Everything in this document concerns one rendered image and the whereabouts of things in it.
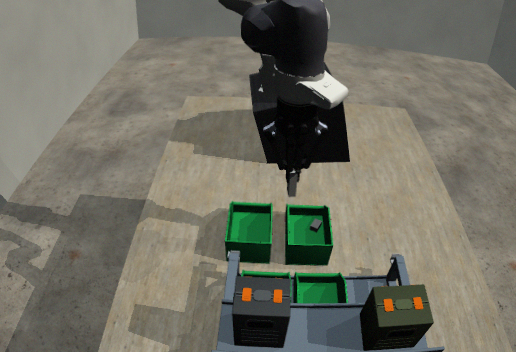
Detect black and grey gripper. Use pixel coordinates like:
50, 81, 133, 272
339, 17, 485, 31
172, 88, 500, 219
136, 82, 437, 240
263, 94, 329, 197

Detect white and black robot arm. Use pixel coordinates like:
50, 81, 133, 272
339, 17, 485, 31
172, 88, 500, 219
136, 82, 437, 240
218, 0, 348, 110

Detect green open-front bin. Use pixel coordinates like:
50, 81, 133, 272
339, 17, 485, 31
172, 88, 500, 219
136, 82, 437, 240
285, 204, 333, 265
293, 272, 348, 303
241, 270, 291, 279
225, 201, 273, 264

